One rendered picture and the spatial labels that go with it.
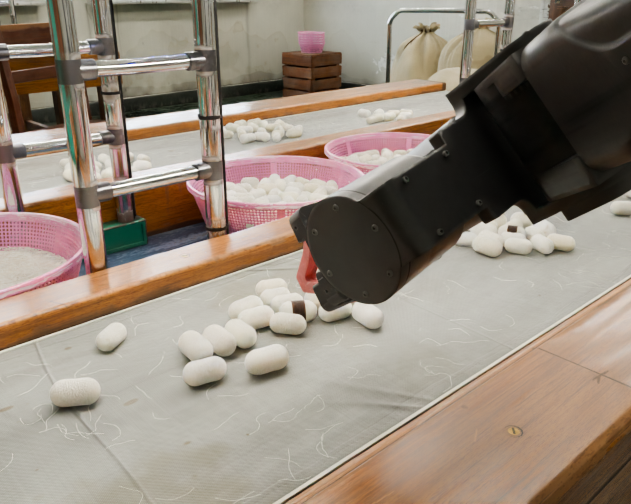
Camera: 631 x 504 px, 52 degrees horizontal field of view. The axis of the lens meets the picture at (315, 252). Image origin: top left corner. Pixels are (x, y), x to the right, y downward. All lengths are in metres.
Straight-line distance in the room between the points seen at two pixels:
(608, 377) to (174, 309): 0.39
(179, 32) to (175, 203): 5.45
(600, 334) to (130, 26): 5.80
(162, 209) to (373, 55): 5.80
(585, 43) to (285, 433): 0.32
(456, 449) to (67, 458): 0.26
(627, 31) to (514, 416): 0.29
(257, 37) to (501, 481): 6.70
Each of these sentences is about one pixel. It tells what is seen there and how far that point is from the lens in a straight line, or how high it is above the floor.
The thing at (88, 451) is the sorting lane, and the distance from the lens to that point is 0.48.
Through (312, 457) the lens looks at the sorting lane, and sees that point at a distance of 0.45.
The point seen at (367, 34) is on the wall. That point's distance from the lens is 6.78.
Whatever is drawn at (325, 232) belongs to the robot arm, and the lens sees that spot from 0.31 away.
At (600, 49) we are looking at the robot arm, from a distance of 0.25.
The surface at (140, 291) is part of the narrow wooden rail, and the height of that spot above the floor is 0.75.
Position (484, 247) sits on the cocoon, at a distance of 0.77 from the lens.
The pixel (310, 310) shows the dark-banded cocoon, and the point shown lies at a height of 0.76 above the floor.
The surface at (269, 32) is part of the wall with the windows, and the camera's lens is 7.10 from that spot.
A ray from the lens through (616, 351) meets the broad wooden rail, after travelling 0.57.
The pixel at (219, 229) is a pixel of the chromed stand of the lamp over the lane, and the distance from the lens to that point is 0.76.
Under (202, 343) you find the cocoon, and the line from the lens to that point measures 0.54.
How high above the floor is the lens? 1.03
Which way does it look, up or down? 22 degrees down
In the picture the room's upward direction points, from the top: straight up
